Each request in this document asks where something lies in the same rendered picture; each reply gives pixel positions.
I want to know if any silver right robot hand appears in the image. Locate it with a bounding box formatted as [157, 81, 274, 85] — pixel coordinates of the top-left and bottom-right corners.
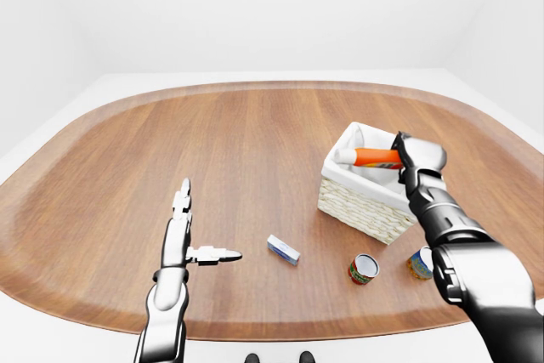
[390, 131, 449, 184]

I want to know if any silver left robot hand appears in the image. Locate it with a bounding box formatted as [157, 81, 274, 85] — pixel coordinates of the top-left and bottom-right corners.
[160, 177, 243, 272]

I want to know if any orange ketchup bottle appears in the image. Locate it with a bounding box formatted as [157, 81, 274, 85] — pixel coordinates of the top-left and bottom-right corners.
[331, 147, 404, 171]

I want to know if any white wicker basket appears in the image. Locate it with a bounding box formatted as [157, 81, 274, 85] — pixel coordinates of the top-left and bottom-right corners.
[316, 121, 419, 247]

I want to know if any blue yellow tin can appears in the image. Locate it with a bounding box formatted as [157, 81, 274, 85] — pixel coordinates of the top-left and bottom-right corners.
[406, 246, 434, 281]

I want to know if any small blue white box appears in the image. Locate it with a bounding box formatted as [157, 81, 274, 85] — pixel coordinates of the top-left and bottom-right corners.
[266, 234, 302, 267]

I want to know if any red green tin can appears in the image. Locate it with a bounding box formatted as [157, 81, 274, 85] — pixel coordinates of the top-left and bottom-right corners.
[348, 252, 380, 286]

